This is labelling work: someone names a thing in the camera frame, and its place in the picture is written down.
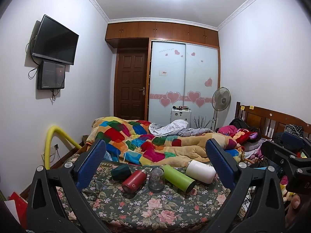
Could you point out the wooden bed headboard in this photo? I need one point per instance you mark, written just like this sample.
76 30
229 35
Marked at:
267 121

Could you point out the grey white crumpled cloth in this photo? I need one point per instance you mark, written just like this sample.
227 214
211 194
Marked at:
176 128

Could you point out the red plush toy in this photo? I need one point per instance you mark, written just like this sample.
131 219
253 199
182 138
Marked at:
243 135

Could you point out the sliding wardrobe with hearts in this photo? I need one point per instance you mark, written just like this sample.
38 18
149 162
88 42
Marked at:
182 75

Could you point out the person's hand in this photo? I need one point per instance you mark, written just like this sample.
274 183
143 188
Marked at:
292 215

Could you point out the dark teal mug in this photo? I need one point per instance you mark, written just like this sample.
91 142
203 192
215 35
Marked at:
121 173

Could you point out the standing electric fan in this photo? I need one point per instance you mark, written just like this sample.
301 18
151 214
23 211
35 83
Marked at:
220 101

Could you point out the floral bed sheet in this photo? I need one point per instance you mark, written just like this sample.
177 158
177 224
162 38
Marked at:
170 210

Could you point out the green thermos bottle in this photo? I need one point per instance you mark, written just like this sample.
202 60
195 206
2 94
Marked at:
178 179

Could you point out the white thermos bottle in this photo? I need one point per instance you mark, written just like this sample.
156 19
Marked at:
201 172

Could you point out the wall mounted black television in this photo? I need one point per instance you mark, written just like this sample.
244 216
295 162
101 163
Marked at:
55 42

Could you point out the clear glass cup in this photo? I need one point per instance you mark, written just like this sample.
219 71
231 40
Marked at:
156 180

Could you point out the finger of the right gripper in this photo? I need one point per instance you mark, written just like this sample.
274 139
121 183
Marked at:
282 157
298 144

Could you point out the colourful patchwork blanket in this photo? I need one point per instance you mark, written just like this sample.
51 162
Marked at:
131 140

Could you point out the red thermos bottle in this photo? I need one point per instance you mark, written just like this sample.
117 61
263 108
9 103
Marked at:
135 181

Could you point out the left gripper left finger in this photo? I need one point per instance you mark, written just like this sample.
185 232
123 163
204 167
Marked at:
45 212

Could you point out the black bag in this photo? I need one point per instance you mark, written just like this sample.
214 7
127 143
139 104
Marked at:
239 123

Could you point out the yellow foam tube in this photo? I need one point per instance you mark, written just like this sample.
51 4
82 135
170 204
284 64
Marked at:
53 133

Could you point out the small wall mounted monitor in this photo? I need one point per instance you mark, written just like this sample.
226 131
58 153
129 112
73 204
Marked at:
51 76

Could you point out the brown wooden door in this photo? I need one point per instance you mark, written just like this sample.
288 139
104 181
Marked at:
129 84

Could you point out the white small cabinet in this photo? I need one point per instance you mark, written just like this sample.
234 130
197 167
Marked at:
181 112

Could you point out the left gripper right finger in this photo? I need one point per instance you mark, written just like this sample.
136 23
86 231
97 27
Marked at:
266 209

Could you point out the wooden overhead cabinets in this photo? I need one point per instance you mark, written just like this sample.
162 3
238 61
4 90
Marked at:
137 34

